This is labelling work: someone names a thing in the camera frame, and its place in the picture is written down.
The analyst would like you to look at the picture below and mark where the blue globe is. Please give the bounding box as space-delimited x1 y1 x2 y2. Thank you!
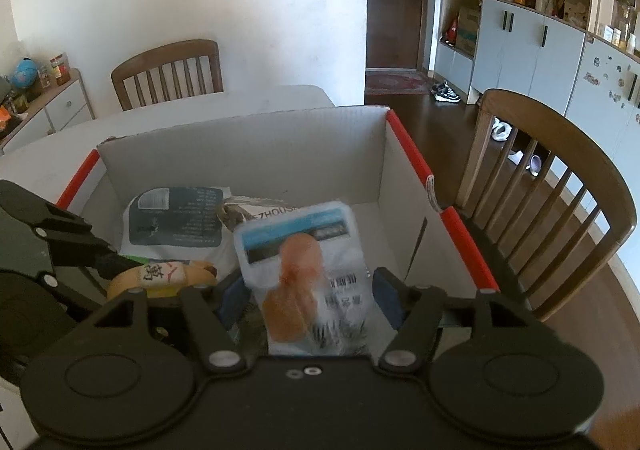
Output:
9 57 40 91

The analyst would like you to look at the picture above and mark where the yellow plush toy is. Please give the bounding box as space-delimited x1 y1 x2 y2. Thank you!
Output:
107 261 219 301

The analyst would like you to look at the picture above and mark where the red cardboard box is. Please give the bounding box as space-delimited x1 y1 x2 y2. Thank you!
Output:
56 105 501 331

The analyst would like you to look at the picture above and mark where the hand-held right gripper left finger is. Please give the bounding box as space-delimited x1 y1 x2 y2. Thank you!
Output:
89 272 251 372

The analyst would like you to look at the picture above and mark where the white sideboard cabinet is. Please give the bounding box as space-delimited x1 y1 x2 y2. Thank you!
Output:
0 69 96 156

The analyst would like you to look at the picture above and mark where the dark wooden door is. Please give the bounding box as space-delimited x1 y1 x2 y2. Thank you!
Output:
366 0 432 71

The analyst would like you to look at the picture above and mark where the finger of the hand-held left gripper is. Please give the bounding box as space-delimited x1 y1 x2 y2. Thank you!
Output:
31 210 132 283

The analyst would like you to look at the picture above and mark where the white marble desktop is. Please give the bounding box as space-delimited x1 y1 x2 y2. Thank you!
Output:
0 84 640 411

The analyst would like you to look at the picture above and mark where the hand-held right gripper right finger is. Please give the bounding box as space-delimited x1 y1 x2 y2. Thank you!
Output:
374 267 548 375

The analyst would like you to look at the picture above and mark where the grey wall cabinet unit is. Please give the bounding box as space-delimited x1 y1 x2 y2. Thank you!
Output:
432 0 640 231

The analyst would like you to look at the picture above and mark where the pale slippers pair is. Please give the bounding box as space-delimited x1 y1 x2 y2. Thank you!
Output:
507 150 543 176

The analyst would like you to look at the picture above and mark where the red patterned door rug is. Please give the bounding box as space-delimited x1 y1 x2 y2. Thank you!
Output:
365 71 433 96

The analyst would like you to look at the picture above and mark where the large white grey bag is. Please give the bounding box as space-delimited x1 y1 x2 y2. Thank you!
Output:
120 186 232 261

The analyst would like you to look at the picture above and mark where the clear meat snack packet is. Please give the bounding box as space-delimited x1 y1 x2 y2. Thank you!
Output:
233 200 373 357

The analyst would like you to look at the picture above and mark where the silver foil packet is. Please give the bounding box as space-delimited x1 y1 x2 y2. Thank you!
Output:
216 196 301 232

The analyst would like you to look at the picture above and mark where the black sneakers pair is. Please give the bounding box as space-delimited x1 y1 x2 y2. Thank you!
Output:
431 81 462 103

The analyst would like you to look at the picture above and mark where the wooden slat-back chair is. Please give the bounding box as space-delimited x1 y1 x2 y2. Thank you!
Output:
454 89 637 322
111 39 224 112

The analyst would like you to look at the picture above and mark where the brown cardboard carton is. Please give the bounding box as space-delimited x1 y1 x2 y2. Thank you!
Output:
456 5 482 56

